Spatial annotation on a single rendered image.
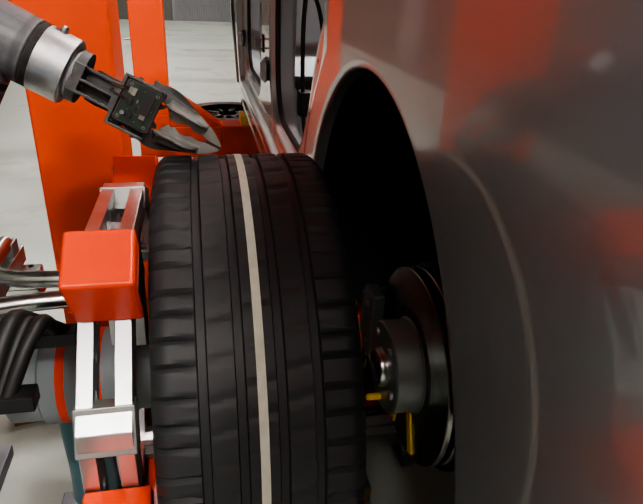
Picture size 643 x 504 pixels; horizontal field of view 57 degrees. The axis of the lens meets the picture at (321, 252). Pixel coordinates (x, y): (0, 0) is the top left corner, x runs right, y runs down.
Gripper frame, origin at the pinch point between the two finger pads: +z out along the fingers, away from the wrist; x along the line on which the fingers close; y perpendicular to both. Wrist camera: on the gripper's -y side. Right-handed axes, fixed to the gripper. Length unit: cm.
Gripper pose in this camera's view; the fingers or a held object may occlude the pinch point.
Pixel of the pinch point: (211, 143)
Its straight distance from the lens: 89.2
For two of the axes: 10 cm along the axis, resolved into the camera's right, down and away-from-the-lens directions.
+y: 2.0, 2.4, -9.5
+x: 4.7, -8.7, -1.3
